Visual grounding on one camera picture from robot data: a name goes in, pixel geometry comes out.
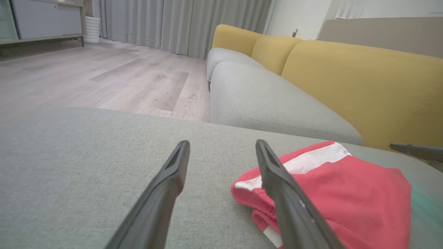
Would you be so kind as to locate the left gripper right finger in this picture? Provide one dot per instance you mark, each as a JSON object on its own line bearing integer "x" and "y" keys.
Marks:
{"x": 294, "y": 214}

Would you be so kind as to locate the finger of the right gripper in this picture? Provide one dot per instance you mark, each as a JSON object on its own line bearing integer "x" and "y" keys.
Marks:
{"x": 422, "y": 152}

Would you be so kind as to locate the dark wall plug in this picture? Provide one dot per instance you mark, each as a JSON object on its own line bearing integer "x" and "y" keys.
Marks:
{"x": 295, "y": 33}

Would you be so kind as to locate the red white basketball jersey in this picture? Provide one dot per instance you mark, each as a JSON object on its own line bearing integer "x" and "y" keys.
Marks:
{"x": 346, "y": 197}

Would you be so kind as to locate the grey and yellow sofa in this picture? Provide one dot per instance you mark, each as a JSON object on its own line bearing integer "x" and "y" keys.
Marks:
{"x": 86, "y": 166}

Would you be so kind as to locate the grey pleated curtain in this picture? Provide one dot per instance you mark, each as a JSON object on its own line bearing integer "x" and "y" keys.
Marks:
{"x": 173, "y": 24}

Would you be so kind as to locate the white ribbed bin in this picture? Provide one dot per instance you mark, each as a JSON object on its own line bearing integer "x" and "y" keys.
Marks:
{"x": 92, "y": 29}

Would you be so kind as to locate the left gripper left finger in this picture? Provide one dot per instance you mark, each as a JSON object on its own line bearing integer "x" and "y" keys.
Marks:
{"x": 155, "y": 207}

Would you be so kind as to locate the grey cabinet with wood frame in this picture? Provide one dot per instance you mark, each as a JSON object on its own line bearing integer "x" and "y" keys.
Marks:
{"x": 45, "y": 17}

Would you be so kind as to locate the yellow sofa backrest cushion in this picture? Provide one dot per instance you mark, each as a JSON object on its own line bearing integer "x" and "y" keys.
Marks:
{"x": 273, "y": 52}
{"x": 363, "y": 90}
{"x": 232, "y": 38}

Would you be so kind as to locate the grey sofa seat cushion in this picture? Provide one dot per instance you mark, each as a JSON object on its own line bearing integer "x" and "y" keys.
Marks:
{"x": 225, "y": 57}
{"x": 270, "y": 103}

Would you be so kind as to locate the beige upholstered panel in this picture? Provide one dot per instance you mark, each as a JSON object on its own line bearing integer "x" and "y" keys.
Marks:
{"x": 387, "y": 34}

